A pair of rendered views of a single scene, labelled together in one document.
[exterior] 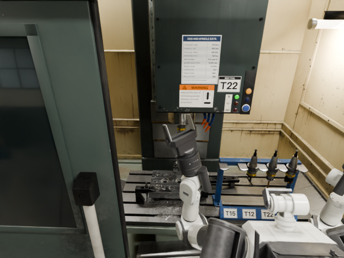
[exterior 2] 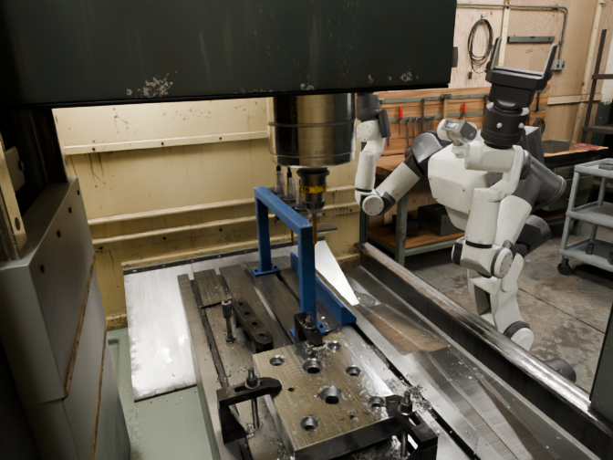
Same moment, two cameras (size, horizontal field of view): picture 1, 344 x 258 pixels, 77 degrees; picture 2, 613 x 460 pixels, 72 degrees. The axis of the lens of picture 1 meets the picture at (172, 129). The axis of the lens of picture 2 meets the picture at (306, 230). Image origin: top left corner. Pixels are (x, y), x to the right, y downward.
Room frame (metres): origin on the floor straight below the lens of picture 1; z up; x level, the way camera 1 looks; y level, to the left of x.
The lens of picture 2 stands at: (1.49, 0.66, 1.59)
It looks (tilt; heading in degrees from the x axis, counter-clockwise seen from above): 20 degrees down; 247
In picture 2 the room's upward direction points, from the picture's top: 2 degrees counter-clockwise
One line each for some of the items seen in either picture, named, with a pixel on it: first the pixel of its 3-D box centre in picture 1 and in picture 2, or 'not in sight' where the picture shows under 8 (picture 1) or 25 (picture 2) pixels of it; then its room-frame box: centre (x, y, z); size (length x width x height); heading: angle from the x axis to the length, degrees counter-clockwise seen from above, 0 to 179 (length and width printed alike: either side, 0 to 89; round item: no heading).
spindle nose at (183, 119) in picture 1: (181, 110); (311, 126); (1.17, -0.05, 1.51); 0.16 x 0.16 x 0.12
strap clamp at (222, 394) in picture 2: (175, 169); (250, 400); (1.34, -0.03, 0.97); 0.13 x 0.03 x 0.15; 178
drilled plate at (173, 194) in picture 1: (172, 183); (322, 389); (1.19, 0.00, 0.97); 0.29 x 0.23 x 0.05; 88
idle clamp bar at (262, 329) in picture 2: (220, 181); (251, 328); (1.24, -0.34, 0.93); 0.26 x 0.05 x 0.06; 93
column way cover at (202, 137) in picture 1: (180, 130); (80, 349); (1.61, -0.07, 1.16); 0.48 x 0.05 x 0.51; 88
